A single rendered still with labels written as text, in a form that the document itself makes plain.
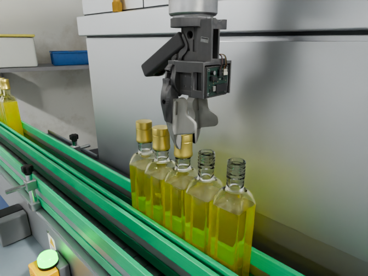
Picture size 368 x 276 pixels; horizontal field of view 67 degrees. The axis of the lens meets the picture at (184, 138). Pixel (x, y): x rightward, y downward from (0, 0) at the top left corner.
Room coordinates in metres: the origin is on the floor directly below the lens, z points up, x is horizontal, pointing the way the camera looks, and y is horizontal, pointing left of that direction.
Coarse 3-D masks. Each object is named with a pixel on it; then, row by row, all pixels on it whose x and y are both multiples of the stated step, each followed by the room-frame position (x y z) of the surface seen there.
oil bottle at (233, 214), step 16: (224, 192) 0.40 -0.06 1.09; (240, 192) 0.39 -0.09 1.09; (224, 208) 0.38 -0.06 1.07; (240, 208) 0.37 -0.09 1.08; (224, 224) 0.38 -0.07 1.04; (240, 224) 0.37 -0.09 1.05; (224, 240) 0.38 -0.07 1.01; (240, 240) 0.37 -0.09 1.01; (224, 256) 0.38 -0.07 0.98; (240, 256) 0.38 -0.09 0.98; (240, 272) 0.38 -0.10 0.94
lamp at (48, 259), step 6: (42, 252) 0.53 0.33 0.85; (48, 252) 0.53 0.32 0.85; (54, 252) 0.53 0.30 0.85; (42, 258) 0.51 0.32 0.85; (48, 258) 0.51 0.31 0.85; (54, 258) 0.52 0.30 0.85; (42, 264) 0.50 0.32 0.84; (48, 264) 0.51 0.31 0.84; (54, 264) 0.51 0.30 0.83; (42, 270) 0.50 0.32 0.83; (48, 270) 0.50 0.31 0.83
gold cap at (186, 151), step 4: (184, 136) 0.47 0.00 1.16; (188, 136) 0.47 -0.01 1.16; (192, 136) 0.48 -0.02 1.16; (184, 140) 0.47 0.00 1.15; (188, 140) 0.47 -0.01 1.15; (192, 140) 0.48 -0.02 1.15; (184, 144) 0.47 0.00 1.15; (188, 144) 0.47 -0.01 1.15; (192, 144) 0.48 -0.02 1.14; (176, 148) 0.47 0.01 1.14; (184, 148) 0.47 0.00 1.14; (188, 148) 0.47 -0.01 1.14; (176, 152) 0.47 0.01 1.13; (180, 152) 0.47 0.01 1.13; (184, 152) 0.47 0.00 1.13; (188, 152) 0.47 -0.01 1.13; (192, 152) 0.48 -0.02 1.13; (176, 156) 0.47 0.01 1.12; (180, 156) 0.47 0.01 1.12; (184, 156) 0.47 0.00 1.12; (188, 156) 0.47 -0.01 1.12
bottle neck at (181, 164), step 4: (176, 160) 0.48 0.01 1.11; (180, 160) 0.47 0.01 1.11; (184, 160) 0.47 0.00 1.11; (188, 160) 0.47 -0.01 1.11; (176, 164) 0.48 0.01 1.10; (180, 164) 0.47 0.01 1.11; (184, 164) 0.47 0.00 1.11; (188, 164) 0.47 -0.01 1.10; (176, 168) 0.47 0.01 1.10; (180, 168) 0.47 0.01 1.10; (184, 168) 0.47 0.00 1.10; (188, 168) 0.47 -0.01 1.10
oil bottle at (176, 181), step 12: (192, 168) 0.49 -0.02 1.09; (168, 180) 0.47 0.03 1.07; (180, 180) 0.45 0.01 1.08; (168, 192) 0.47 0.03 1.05; (180, 192) 0.45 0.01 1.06; (168, 204) 0.47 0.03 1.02; (180, 204) 0.45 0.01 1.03; (168, 216) 0.47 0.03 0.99; (180, 216) 0.45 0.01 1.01; (168, 228) 0.47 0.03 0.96; (180, 228) 0.45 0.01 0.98
